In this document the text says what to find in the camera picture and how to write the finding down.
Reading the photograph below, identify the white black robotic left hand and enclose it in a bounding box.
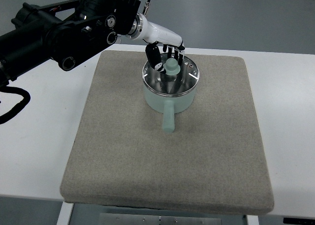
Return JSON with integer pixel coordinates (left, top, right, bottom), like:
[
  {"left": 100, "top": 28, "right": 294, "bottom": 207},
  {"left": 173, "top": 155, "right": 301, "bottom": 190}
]
[{"left": 126, "top": 13, "right": 185, "bottom": 75}]

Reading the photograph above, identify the glass lid with green knob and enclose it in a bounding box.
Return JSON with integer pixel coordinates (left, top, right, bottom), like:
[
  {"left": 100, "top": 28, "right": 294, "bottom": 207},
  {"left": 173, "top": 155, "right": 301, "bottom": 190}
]
[{"left": 142, "top": 57, "right": 199, "bottom": 97}]

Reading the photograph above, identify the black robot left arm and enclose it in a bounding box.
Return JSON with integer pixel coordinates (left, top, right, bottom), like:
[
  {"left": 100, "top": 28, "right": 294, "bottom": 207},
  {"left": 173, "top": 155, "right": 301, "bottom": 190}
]
[{"left": 0, "top": 0, "right": 140, "bottom": 123}]

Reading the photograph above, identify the mint green saucepan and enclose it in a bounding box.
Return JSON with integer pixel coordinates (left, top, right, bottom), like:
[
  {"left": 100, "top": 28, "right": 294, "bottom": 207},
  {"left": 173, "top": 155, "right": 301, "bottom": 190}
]
[{"left": 143, "top": 84, "right": 197, "bottom": 133}]

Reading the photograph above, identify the beige fabric mat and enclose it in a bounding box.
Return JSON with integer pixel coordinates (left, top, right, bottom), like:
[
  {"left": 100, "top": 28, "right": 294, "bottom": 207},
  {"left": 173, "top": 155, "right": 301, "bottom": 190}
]
[{"left": 60, "top": 51, "right": 274, "bottom": 215}]

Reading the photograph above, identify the grey metal base plate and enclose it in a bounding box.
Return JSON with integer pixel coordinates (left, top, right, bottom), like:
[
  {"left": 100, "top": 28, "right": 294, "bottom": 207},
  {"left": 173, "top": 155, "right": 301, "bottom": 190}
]
[{"left": 98, "top": 213, "right": 222, "bottom": 225}]

